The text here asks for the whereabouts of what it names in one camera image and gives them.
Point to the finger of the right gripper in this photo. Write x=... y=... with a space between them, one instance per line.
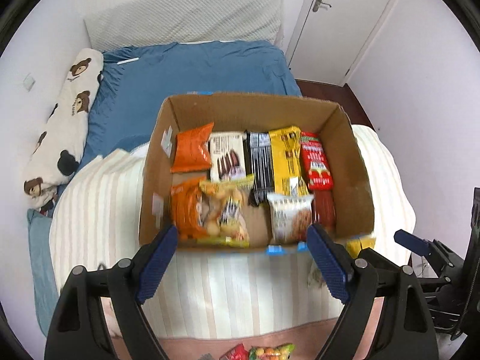
x=413 y=243

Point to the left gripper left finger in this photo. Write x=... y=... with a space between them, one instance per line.
x=78 y=329

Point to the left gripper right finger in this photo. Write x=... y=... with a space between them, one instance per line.
x=404 y=330

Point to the dark red snack packet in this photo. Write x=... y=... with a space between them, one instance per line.
x=323 y=210

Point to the white cookie packet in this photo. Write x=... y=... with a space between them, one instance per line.
x=290 y=217

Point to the colourful candy ball bag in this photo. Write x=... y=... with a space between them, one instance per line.
x=281 y=352

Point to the yellow black noodle packet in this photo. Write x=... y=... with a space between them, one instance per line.
x=274 y=159

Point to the small red triangular packet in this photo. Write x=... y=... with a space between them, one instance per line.
x=238 y=352

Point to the orange chip bag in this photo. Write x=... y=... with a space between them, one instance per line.
x=187 y=207

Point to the yellow egg biscuit bag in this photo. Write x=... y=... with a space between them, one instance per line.
x=225 y=224

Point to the white biscuit box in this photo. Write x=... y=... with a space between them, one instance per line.
x=227 y=156

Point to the orange snack packet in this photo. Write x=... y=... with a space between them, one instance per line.
x=192 y=152

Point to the small yellow snack bag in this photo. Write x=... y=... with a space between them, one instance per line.
x=356 y=245

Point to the light blue blanket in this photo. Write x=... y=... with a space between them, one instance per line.
x=43 y=276

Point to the pink blanket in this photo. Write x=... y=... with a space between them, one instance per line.
x=308 y=340

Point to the cream striped blanket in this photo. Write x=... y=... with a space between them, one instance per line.
x=213 y=295

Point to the cardboard box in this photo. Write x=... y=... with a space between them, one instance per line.
x=259 y=113

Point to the white bear print pillow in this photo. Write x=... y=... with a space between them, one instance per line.
x=61 y=145

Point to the white door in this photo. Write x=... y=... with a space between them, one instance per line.
x=330 y=40

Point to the blue bed sheet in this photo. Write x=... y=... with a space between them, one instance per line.
x=137 y=80

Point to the white quilted headboard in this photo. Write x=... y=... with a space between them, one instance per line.
x=141 y=23

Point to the metal door handle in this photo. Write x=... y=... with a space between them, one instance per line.
x=320 y=4

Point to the white wall socket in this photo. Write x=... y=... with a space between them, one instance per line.
x=29 y=82

